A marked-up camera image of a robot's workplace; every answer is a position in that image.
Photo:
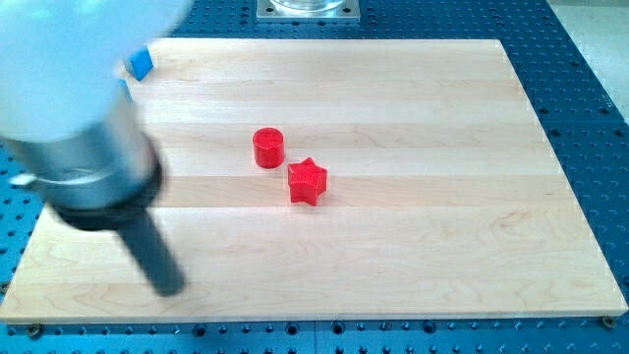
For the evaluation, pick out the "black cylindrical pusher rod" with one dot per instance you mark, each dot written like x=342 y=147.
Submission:
x=145 y=244

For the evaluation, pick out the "red star block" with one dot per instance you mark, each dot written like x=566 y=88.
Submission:
x=306 y=181

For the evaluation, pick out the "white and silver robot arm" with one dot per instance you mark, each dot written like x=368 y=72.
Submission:
x=72 y=124

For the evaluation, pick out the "brass board clamp left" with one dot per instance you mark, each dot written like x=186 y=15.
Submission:
x=34 y=331

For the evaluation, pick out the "red cylinder block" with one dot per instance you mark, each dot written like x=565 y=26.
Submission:
x=269 y=150

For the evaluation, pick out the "blue cube block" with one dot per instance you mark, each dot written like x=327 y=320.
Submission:
x=140 y=64

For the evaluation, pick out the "light wooden board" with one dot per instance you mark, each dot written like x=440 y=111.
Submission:
x=444 y=197

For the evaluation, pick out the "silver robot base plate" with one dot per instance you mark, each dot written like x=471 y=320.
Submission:
x=308 y=11

